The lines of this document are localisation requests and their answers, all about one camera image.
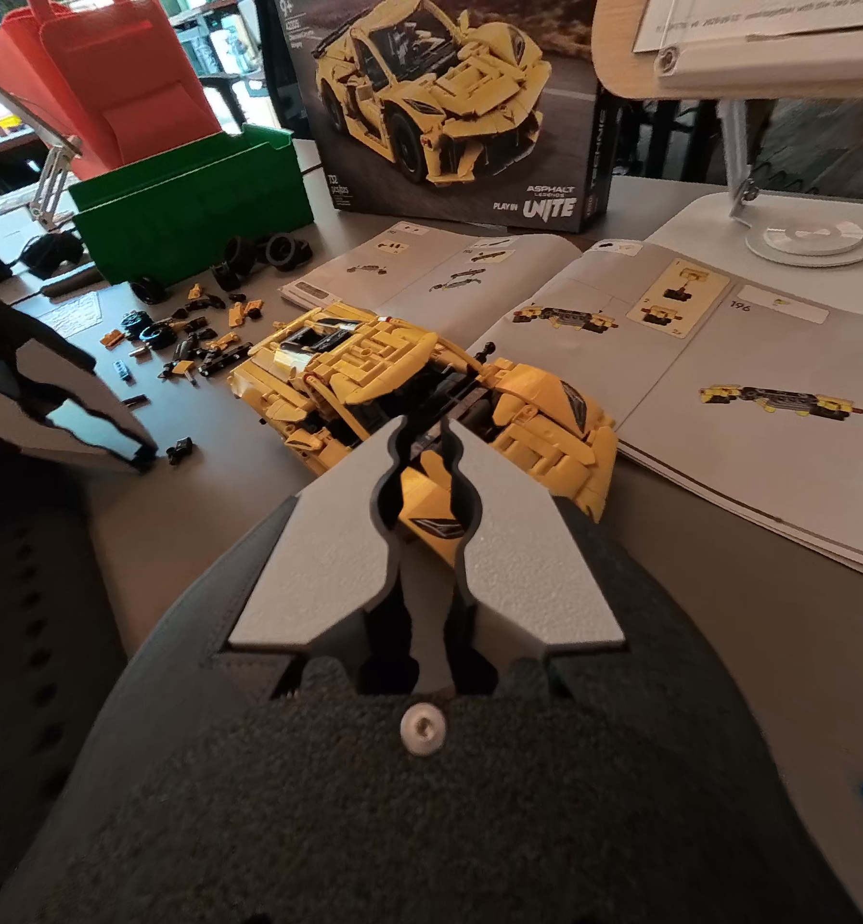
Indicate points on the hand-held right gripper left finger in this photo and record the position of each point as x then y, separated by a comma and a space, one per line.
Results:
308, 570

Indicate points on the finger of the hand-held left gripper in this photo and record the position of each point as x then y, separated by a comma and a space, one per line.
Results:
85, 390
12, 433

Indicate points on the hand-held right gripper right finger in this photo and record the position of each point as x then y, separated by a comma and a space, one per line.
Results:
539, 570

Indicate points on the black angled connector piece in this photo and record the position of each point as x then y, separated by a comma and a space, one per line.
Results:
179, 450

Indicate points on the yellow toy brick car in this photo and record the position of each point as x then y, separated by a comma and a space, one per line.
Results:
373, 375

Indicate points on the grey desk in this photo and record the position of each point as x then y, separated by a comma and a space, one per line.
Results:
207, 520

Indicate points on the small black pin piece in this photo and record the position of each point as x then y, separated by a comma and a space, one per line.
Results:
134, 403

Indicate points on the printed leaflet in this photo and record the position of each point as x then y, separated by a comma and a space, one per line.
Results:
74, 314

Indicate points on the scattered toy brick pieces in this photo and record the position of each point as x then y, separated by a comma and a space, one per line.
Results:
215, 357

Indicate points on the metal hinged board stand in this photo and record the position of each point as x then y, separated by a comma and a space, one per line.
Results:
48, 173

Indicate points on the green plastic bin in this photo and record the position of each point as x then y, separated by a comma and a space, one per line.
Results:
186, 209

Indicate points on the open instruction booklet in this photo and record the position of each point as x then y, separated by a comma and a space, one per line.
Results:
727, 346

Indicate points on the white board stand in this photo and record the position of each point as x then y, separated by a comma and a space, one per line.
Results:
807, 238

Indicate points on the toy car set box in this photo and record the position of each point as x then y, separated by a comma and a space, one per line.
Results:
438, 94

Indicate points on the wooden display board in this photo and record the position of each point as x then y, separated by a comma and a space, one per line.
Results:
619, 65

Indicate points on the printed instruction sheet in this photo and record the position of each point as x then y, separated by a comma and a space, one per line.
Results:
763, 18

